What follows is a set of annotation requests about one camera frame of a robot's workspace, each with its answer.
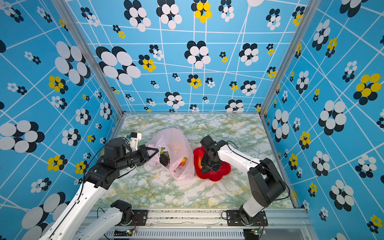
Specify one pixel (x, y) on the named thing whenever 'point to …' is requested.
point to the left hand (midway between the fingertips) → (160, 149)
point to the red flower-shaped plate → (224, 169)
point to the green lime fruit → (162, 151)
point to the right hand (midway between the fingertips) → (206, 166)
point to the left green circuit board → (125, 233)
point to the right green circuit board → (251, 233)
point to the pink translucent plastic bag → (175, 153)
